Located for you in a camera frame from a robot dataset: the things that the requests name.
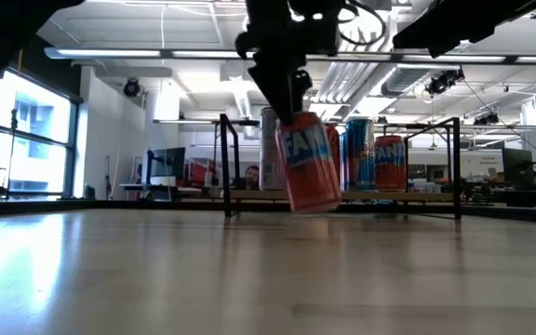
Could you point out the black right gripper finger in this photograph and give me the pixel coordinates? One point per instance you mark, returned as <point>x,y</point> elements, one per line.
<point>435,28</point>

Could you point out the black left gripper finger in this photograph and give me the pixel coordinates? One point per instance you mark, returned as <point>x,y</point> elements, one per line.
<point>303,88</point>
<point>277,93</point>

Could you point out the white Celsius can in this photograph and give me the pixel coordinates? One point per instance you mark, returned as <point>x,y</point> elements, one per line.
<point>268,158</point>

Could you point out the red Coca-Cola can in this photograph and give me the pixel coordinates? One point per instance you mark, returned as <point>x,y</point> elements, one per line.
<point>334,149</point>

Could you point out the orange Fanta can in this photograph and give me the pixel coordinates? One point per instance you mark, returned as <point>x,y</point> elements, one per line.
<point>310,177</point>
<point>391,167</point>

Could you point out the person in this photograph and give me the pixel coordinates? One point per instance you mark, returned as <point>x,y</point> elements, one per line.
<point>251,177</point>

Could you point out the black computer monitor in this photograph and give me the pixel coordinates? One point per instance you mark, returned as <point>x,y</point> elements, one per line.
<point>170,162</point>
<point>517,165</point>

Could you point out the black round ceiling spotlight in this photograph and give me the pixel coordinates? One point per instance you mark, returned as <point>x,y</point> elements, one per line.
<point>131,88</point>

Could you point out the black office desk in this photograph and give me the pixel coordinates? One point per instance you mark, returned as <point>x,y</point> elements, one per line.
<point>519,197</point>

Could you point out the large bright window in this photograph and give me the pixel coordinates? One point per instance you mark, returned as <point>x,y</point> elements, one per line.
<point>30,121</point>

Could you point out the black table frame rail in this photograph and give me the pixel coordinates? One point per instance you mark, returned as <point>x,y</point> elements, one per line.
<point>63,205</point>

